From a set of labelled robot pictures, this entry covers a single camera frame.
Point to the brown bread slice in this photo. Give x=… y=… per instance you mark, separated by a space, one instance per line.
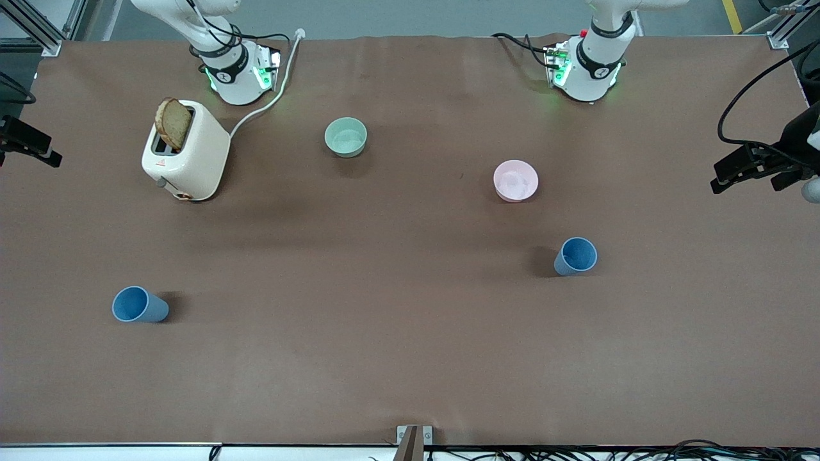
x=173 y=125

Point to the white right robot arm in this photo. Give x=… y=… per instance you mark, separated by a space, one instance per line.
x=237 y=83

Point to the cream white toaster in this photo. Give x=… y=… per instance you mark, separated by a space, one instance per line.
x=198 y=160

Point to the pale pink bowl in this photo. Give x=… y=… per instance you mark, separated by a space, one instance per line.
x=516 y=181

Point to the blue plastic cup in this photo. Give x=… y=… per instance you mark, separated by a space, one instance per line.
x=576 y=256
x=131 y=304

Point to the metal mounting bracket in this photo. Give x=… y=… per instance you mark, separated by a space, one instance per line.
x=414 y=442

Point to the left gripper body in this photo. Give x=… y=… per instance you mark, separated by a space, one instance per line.
x=796 y=142

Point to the brown table mat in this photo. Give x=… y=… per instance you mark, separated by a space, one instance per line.
x=410 y=320

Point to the mint green bowl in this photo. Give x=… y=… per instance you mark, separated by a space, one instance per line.
x=346 y=137

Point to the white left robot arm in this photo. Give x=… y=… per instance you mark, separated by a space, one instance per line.
x=586 y=80

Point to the aluminium frame profile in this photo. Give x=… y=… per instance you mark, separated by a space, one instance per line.
x=778 y=40
x=38 y=32

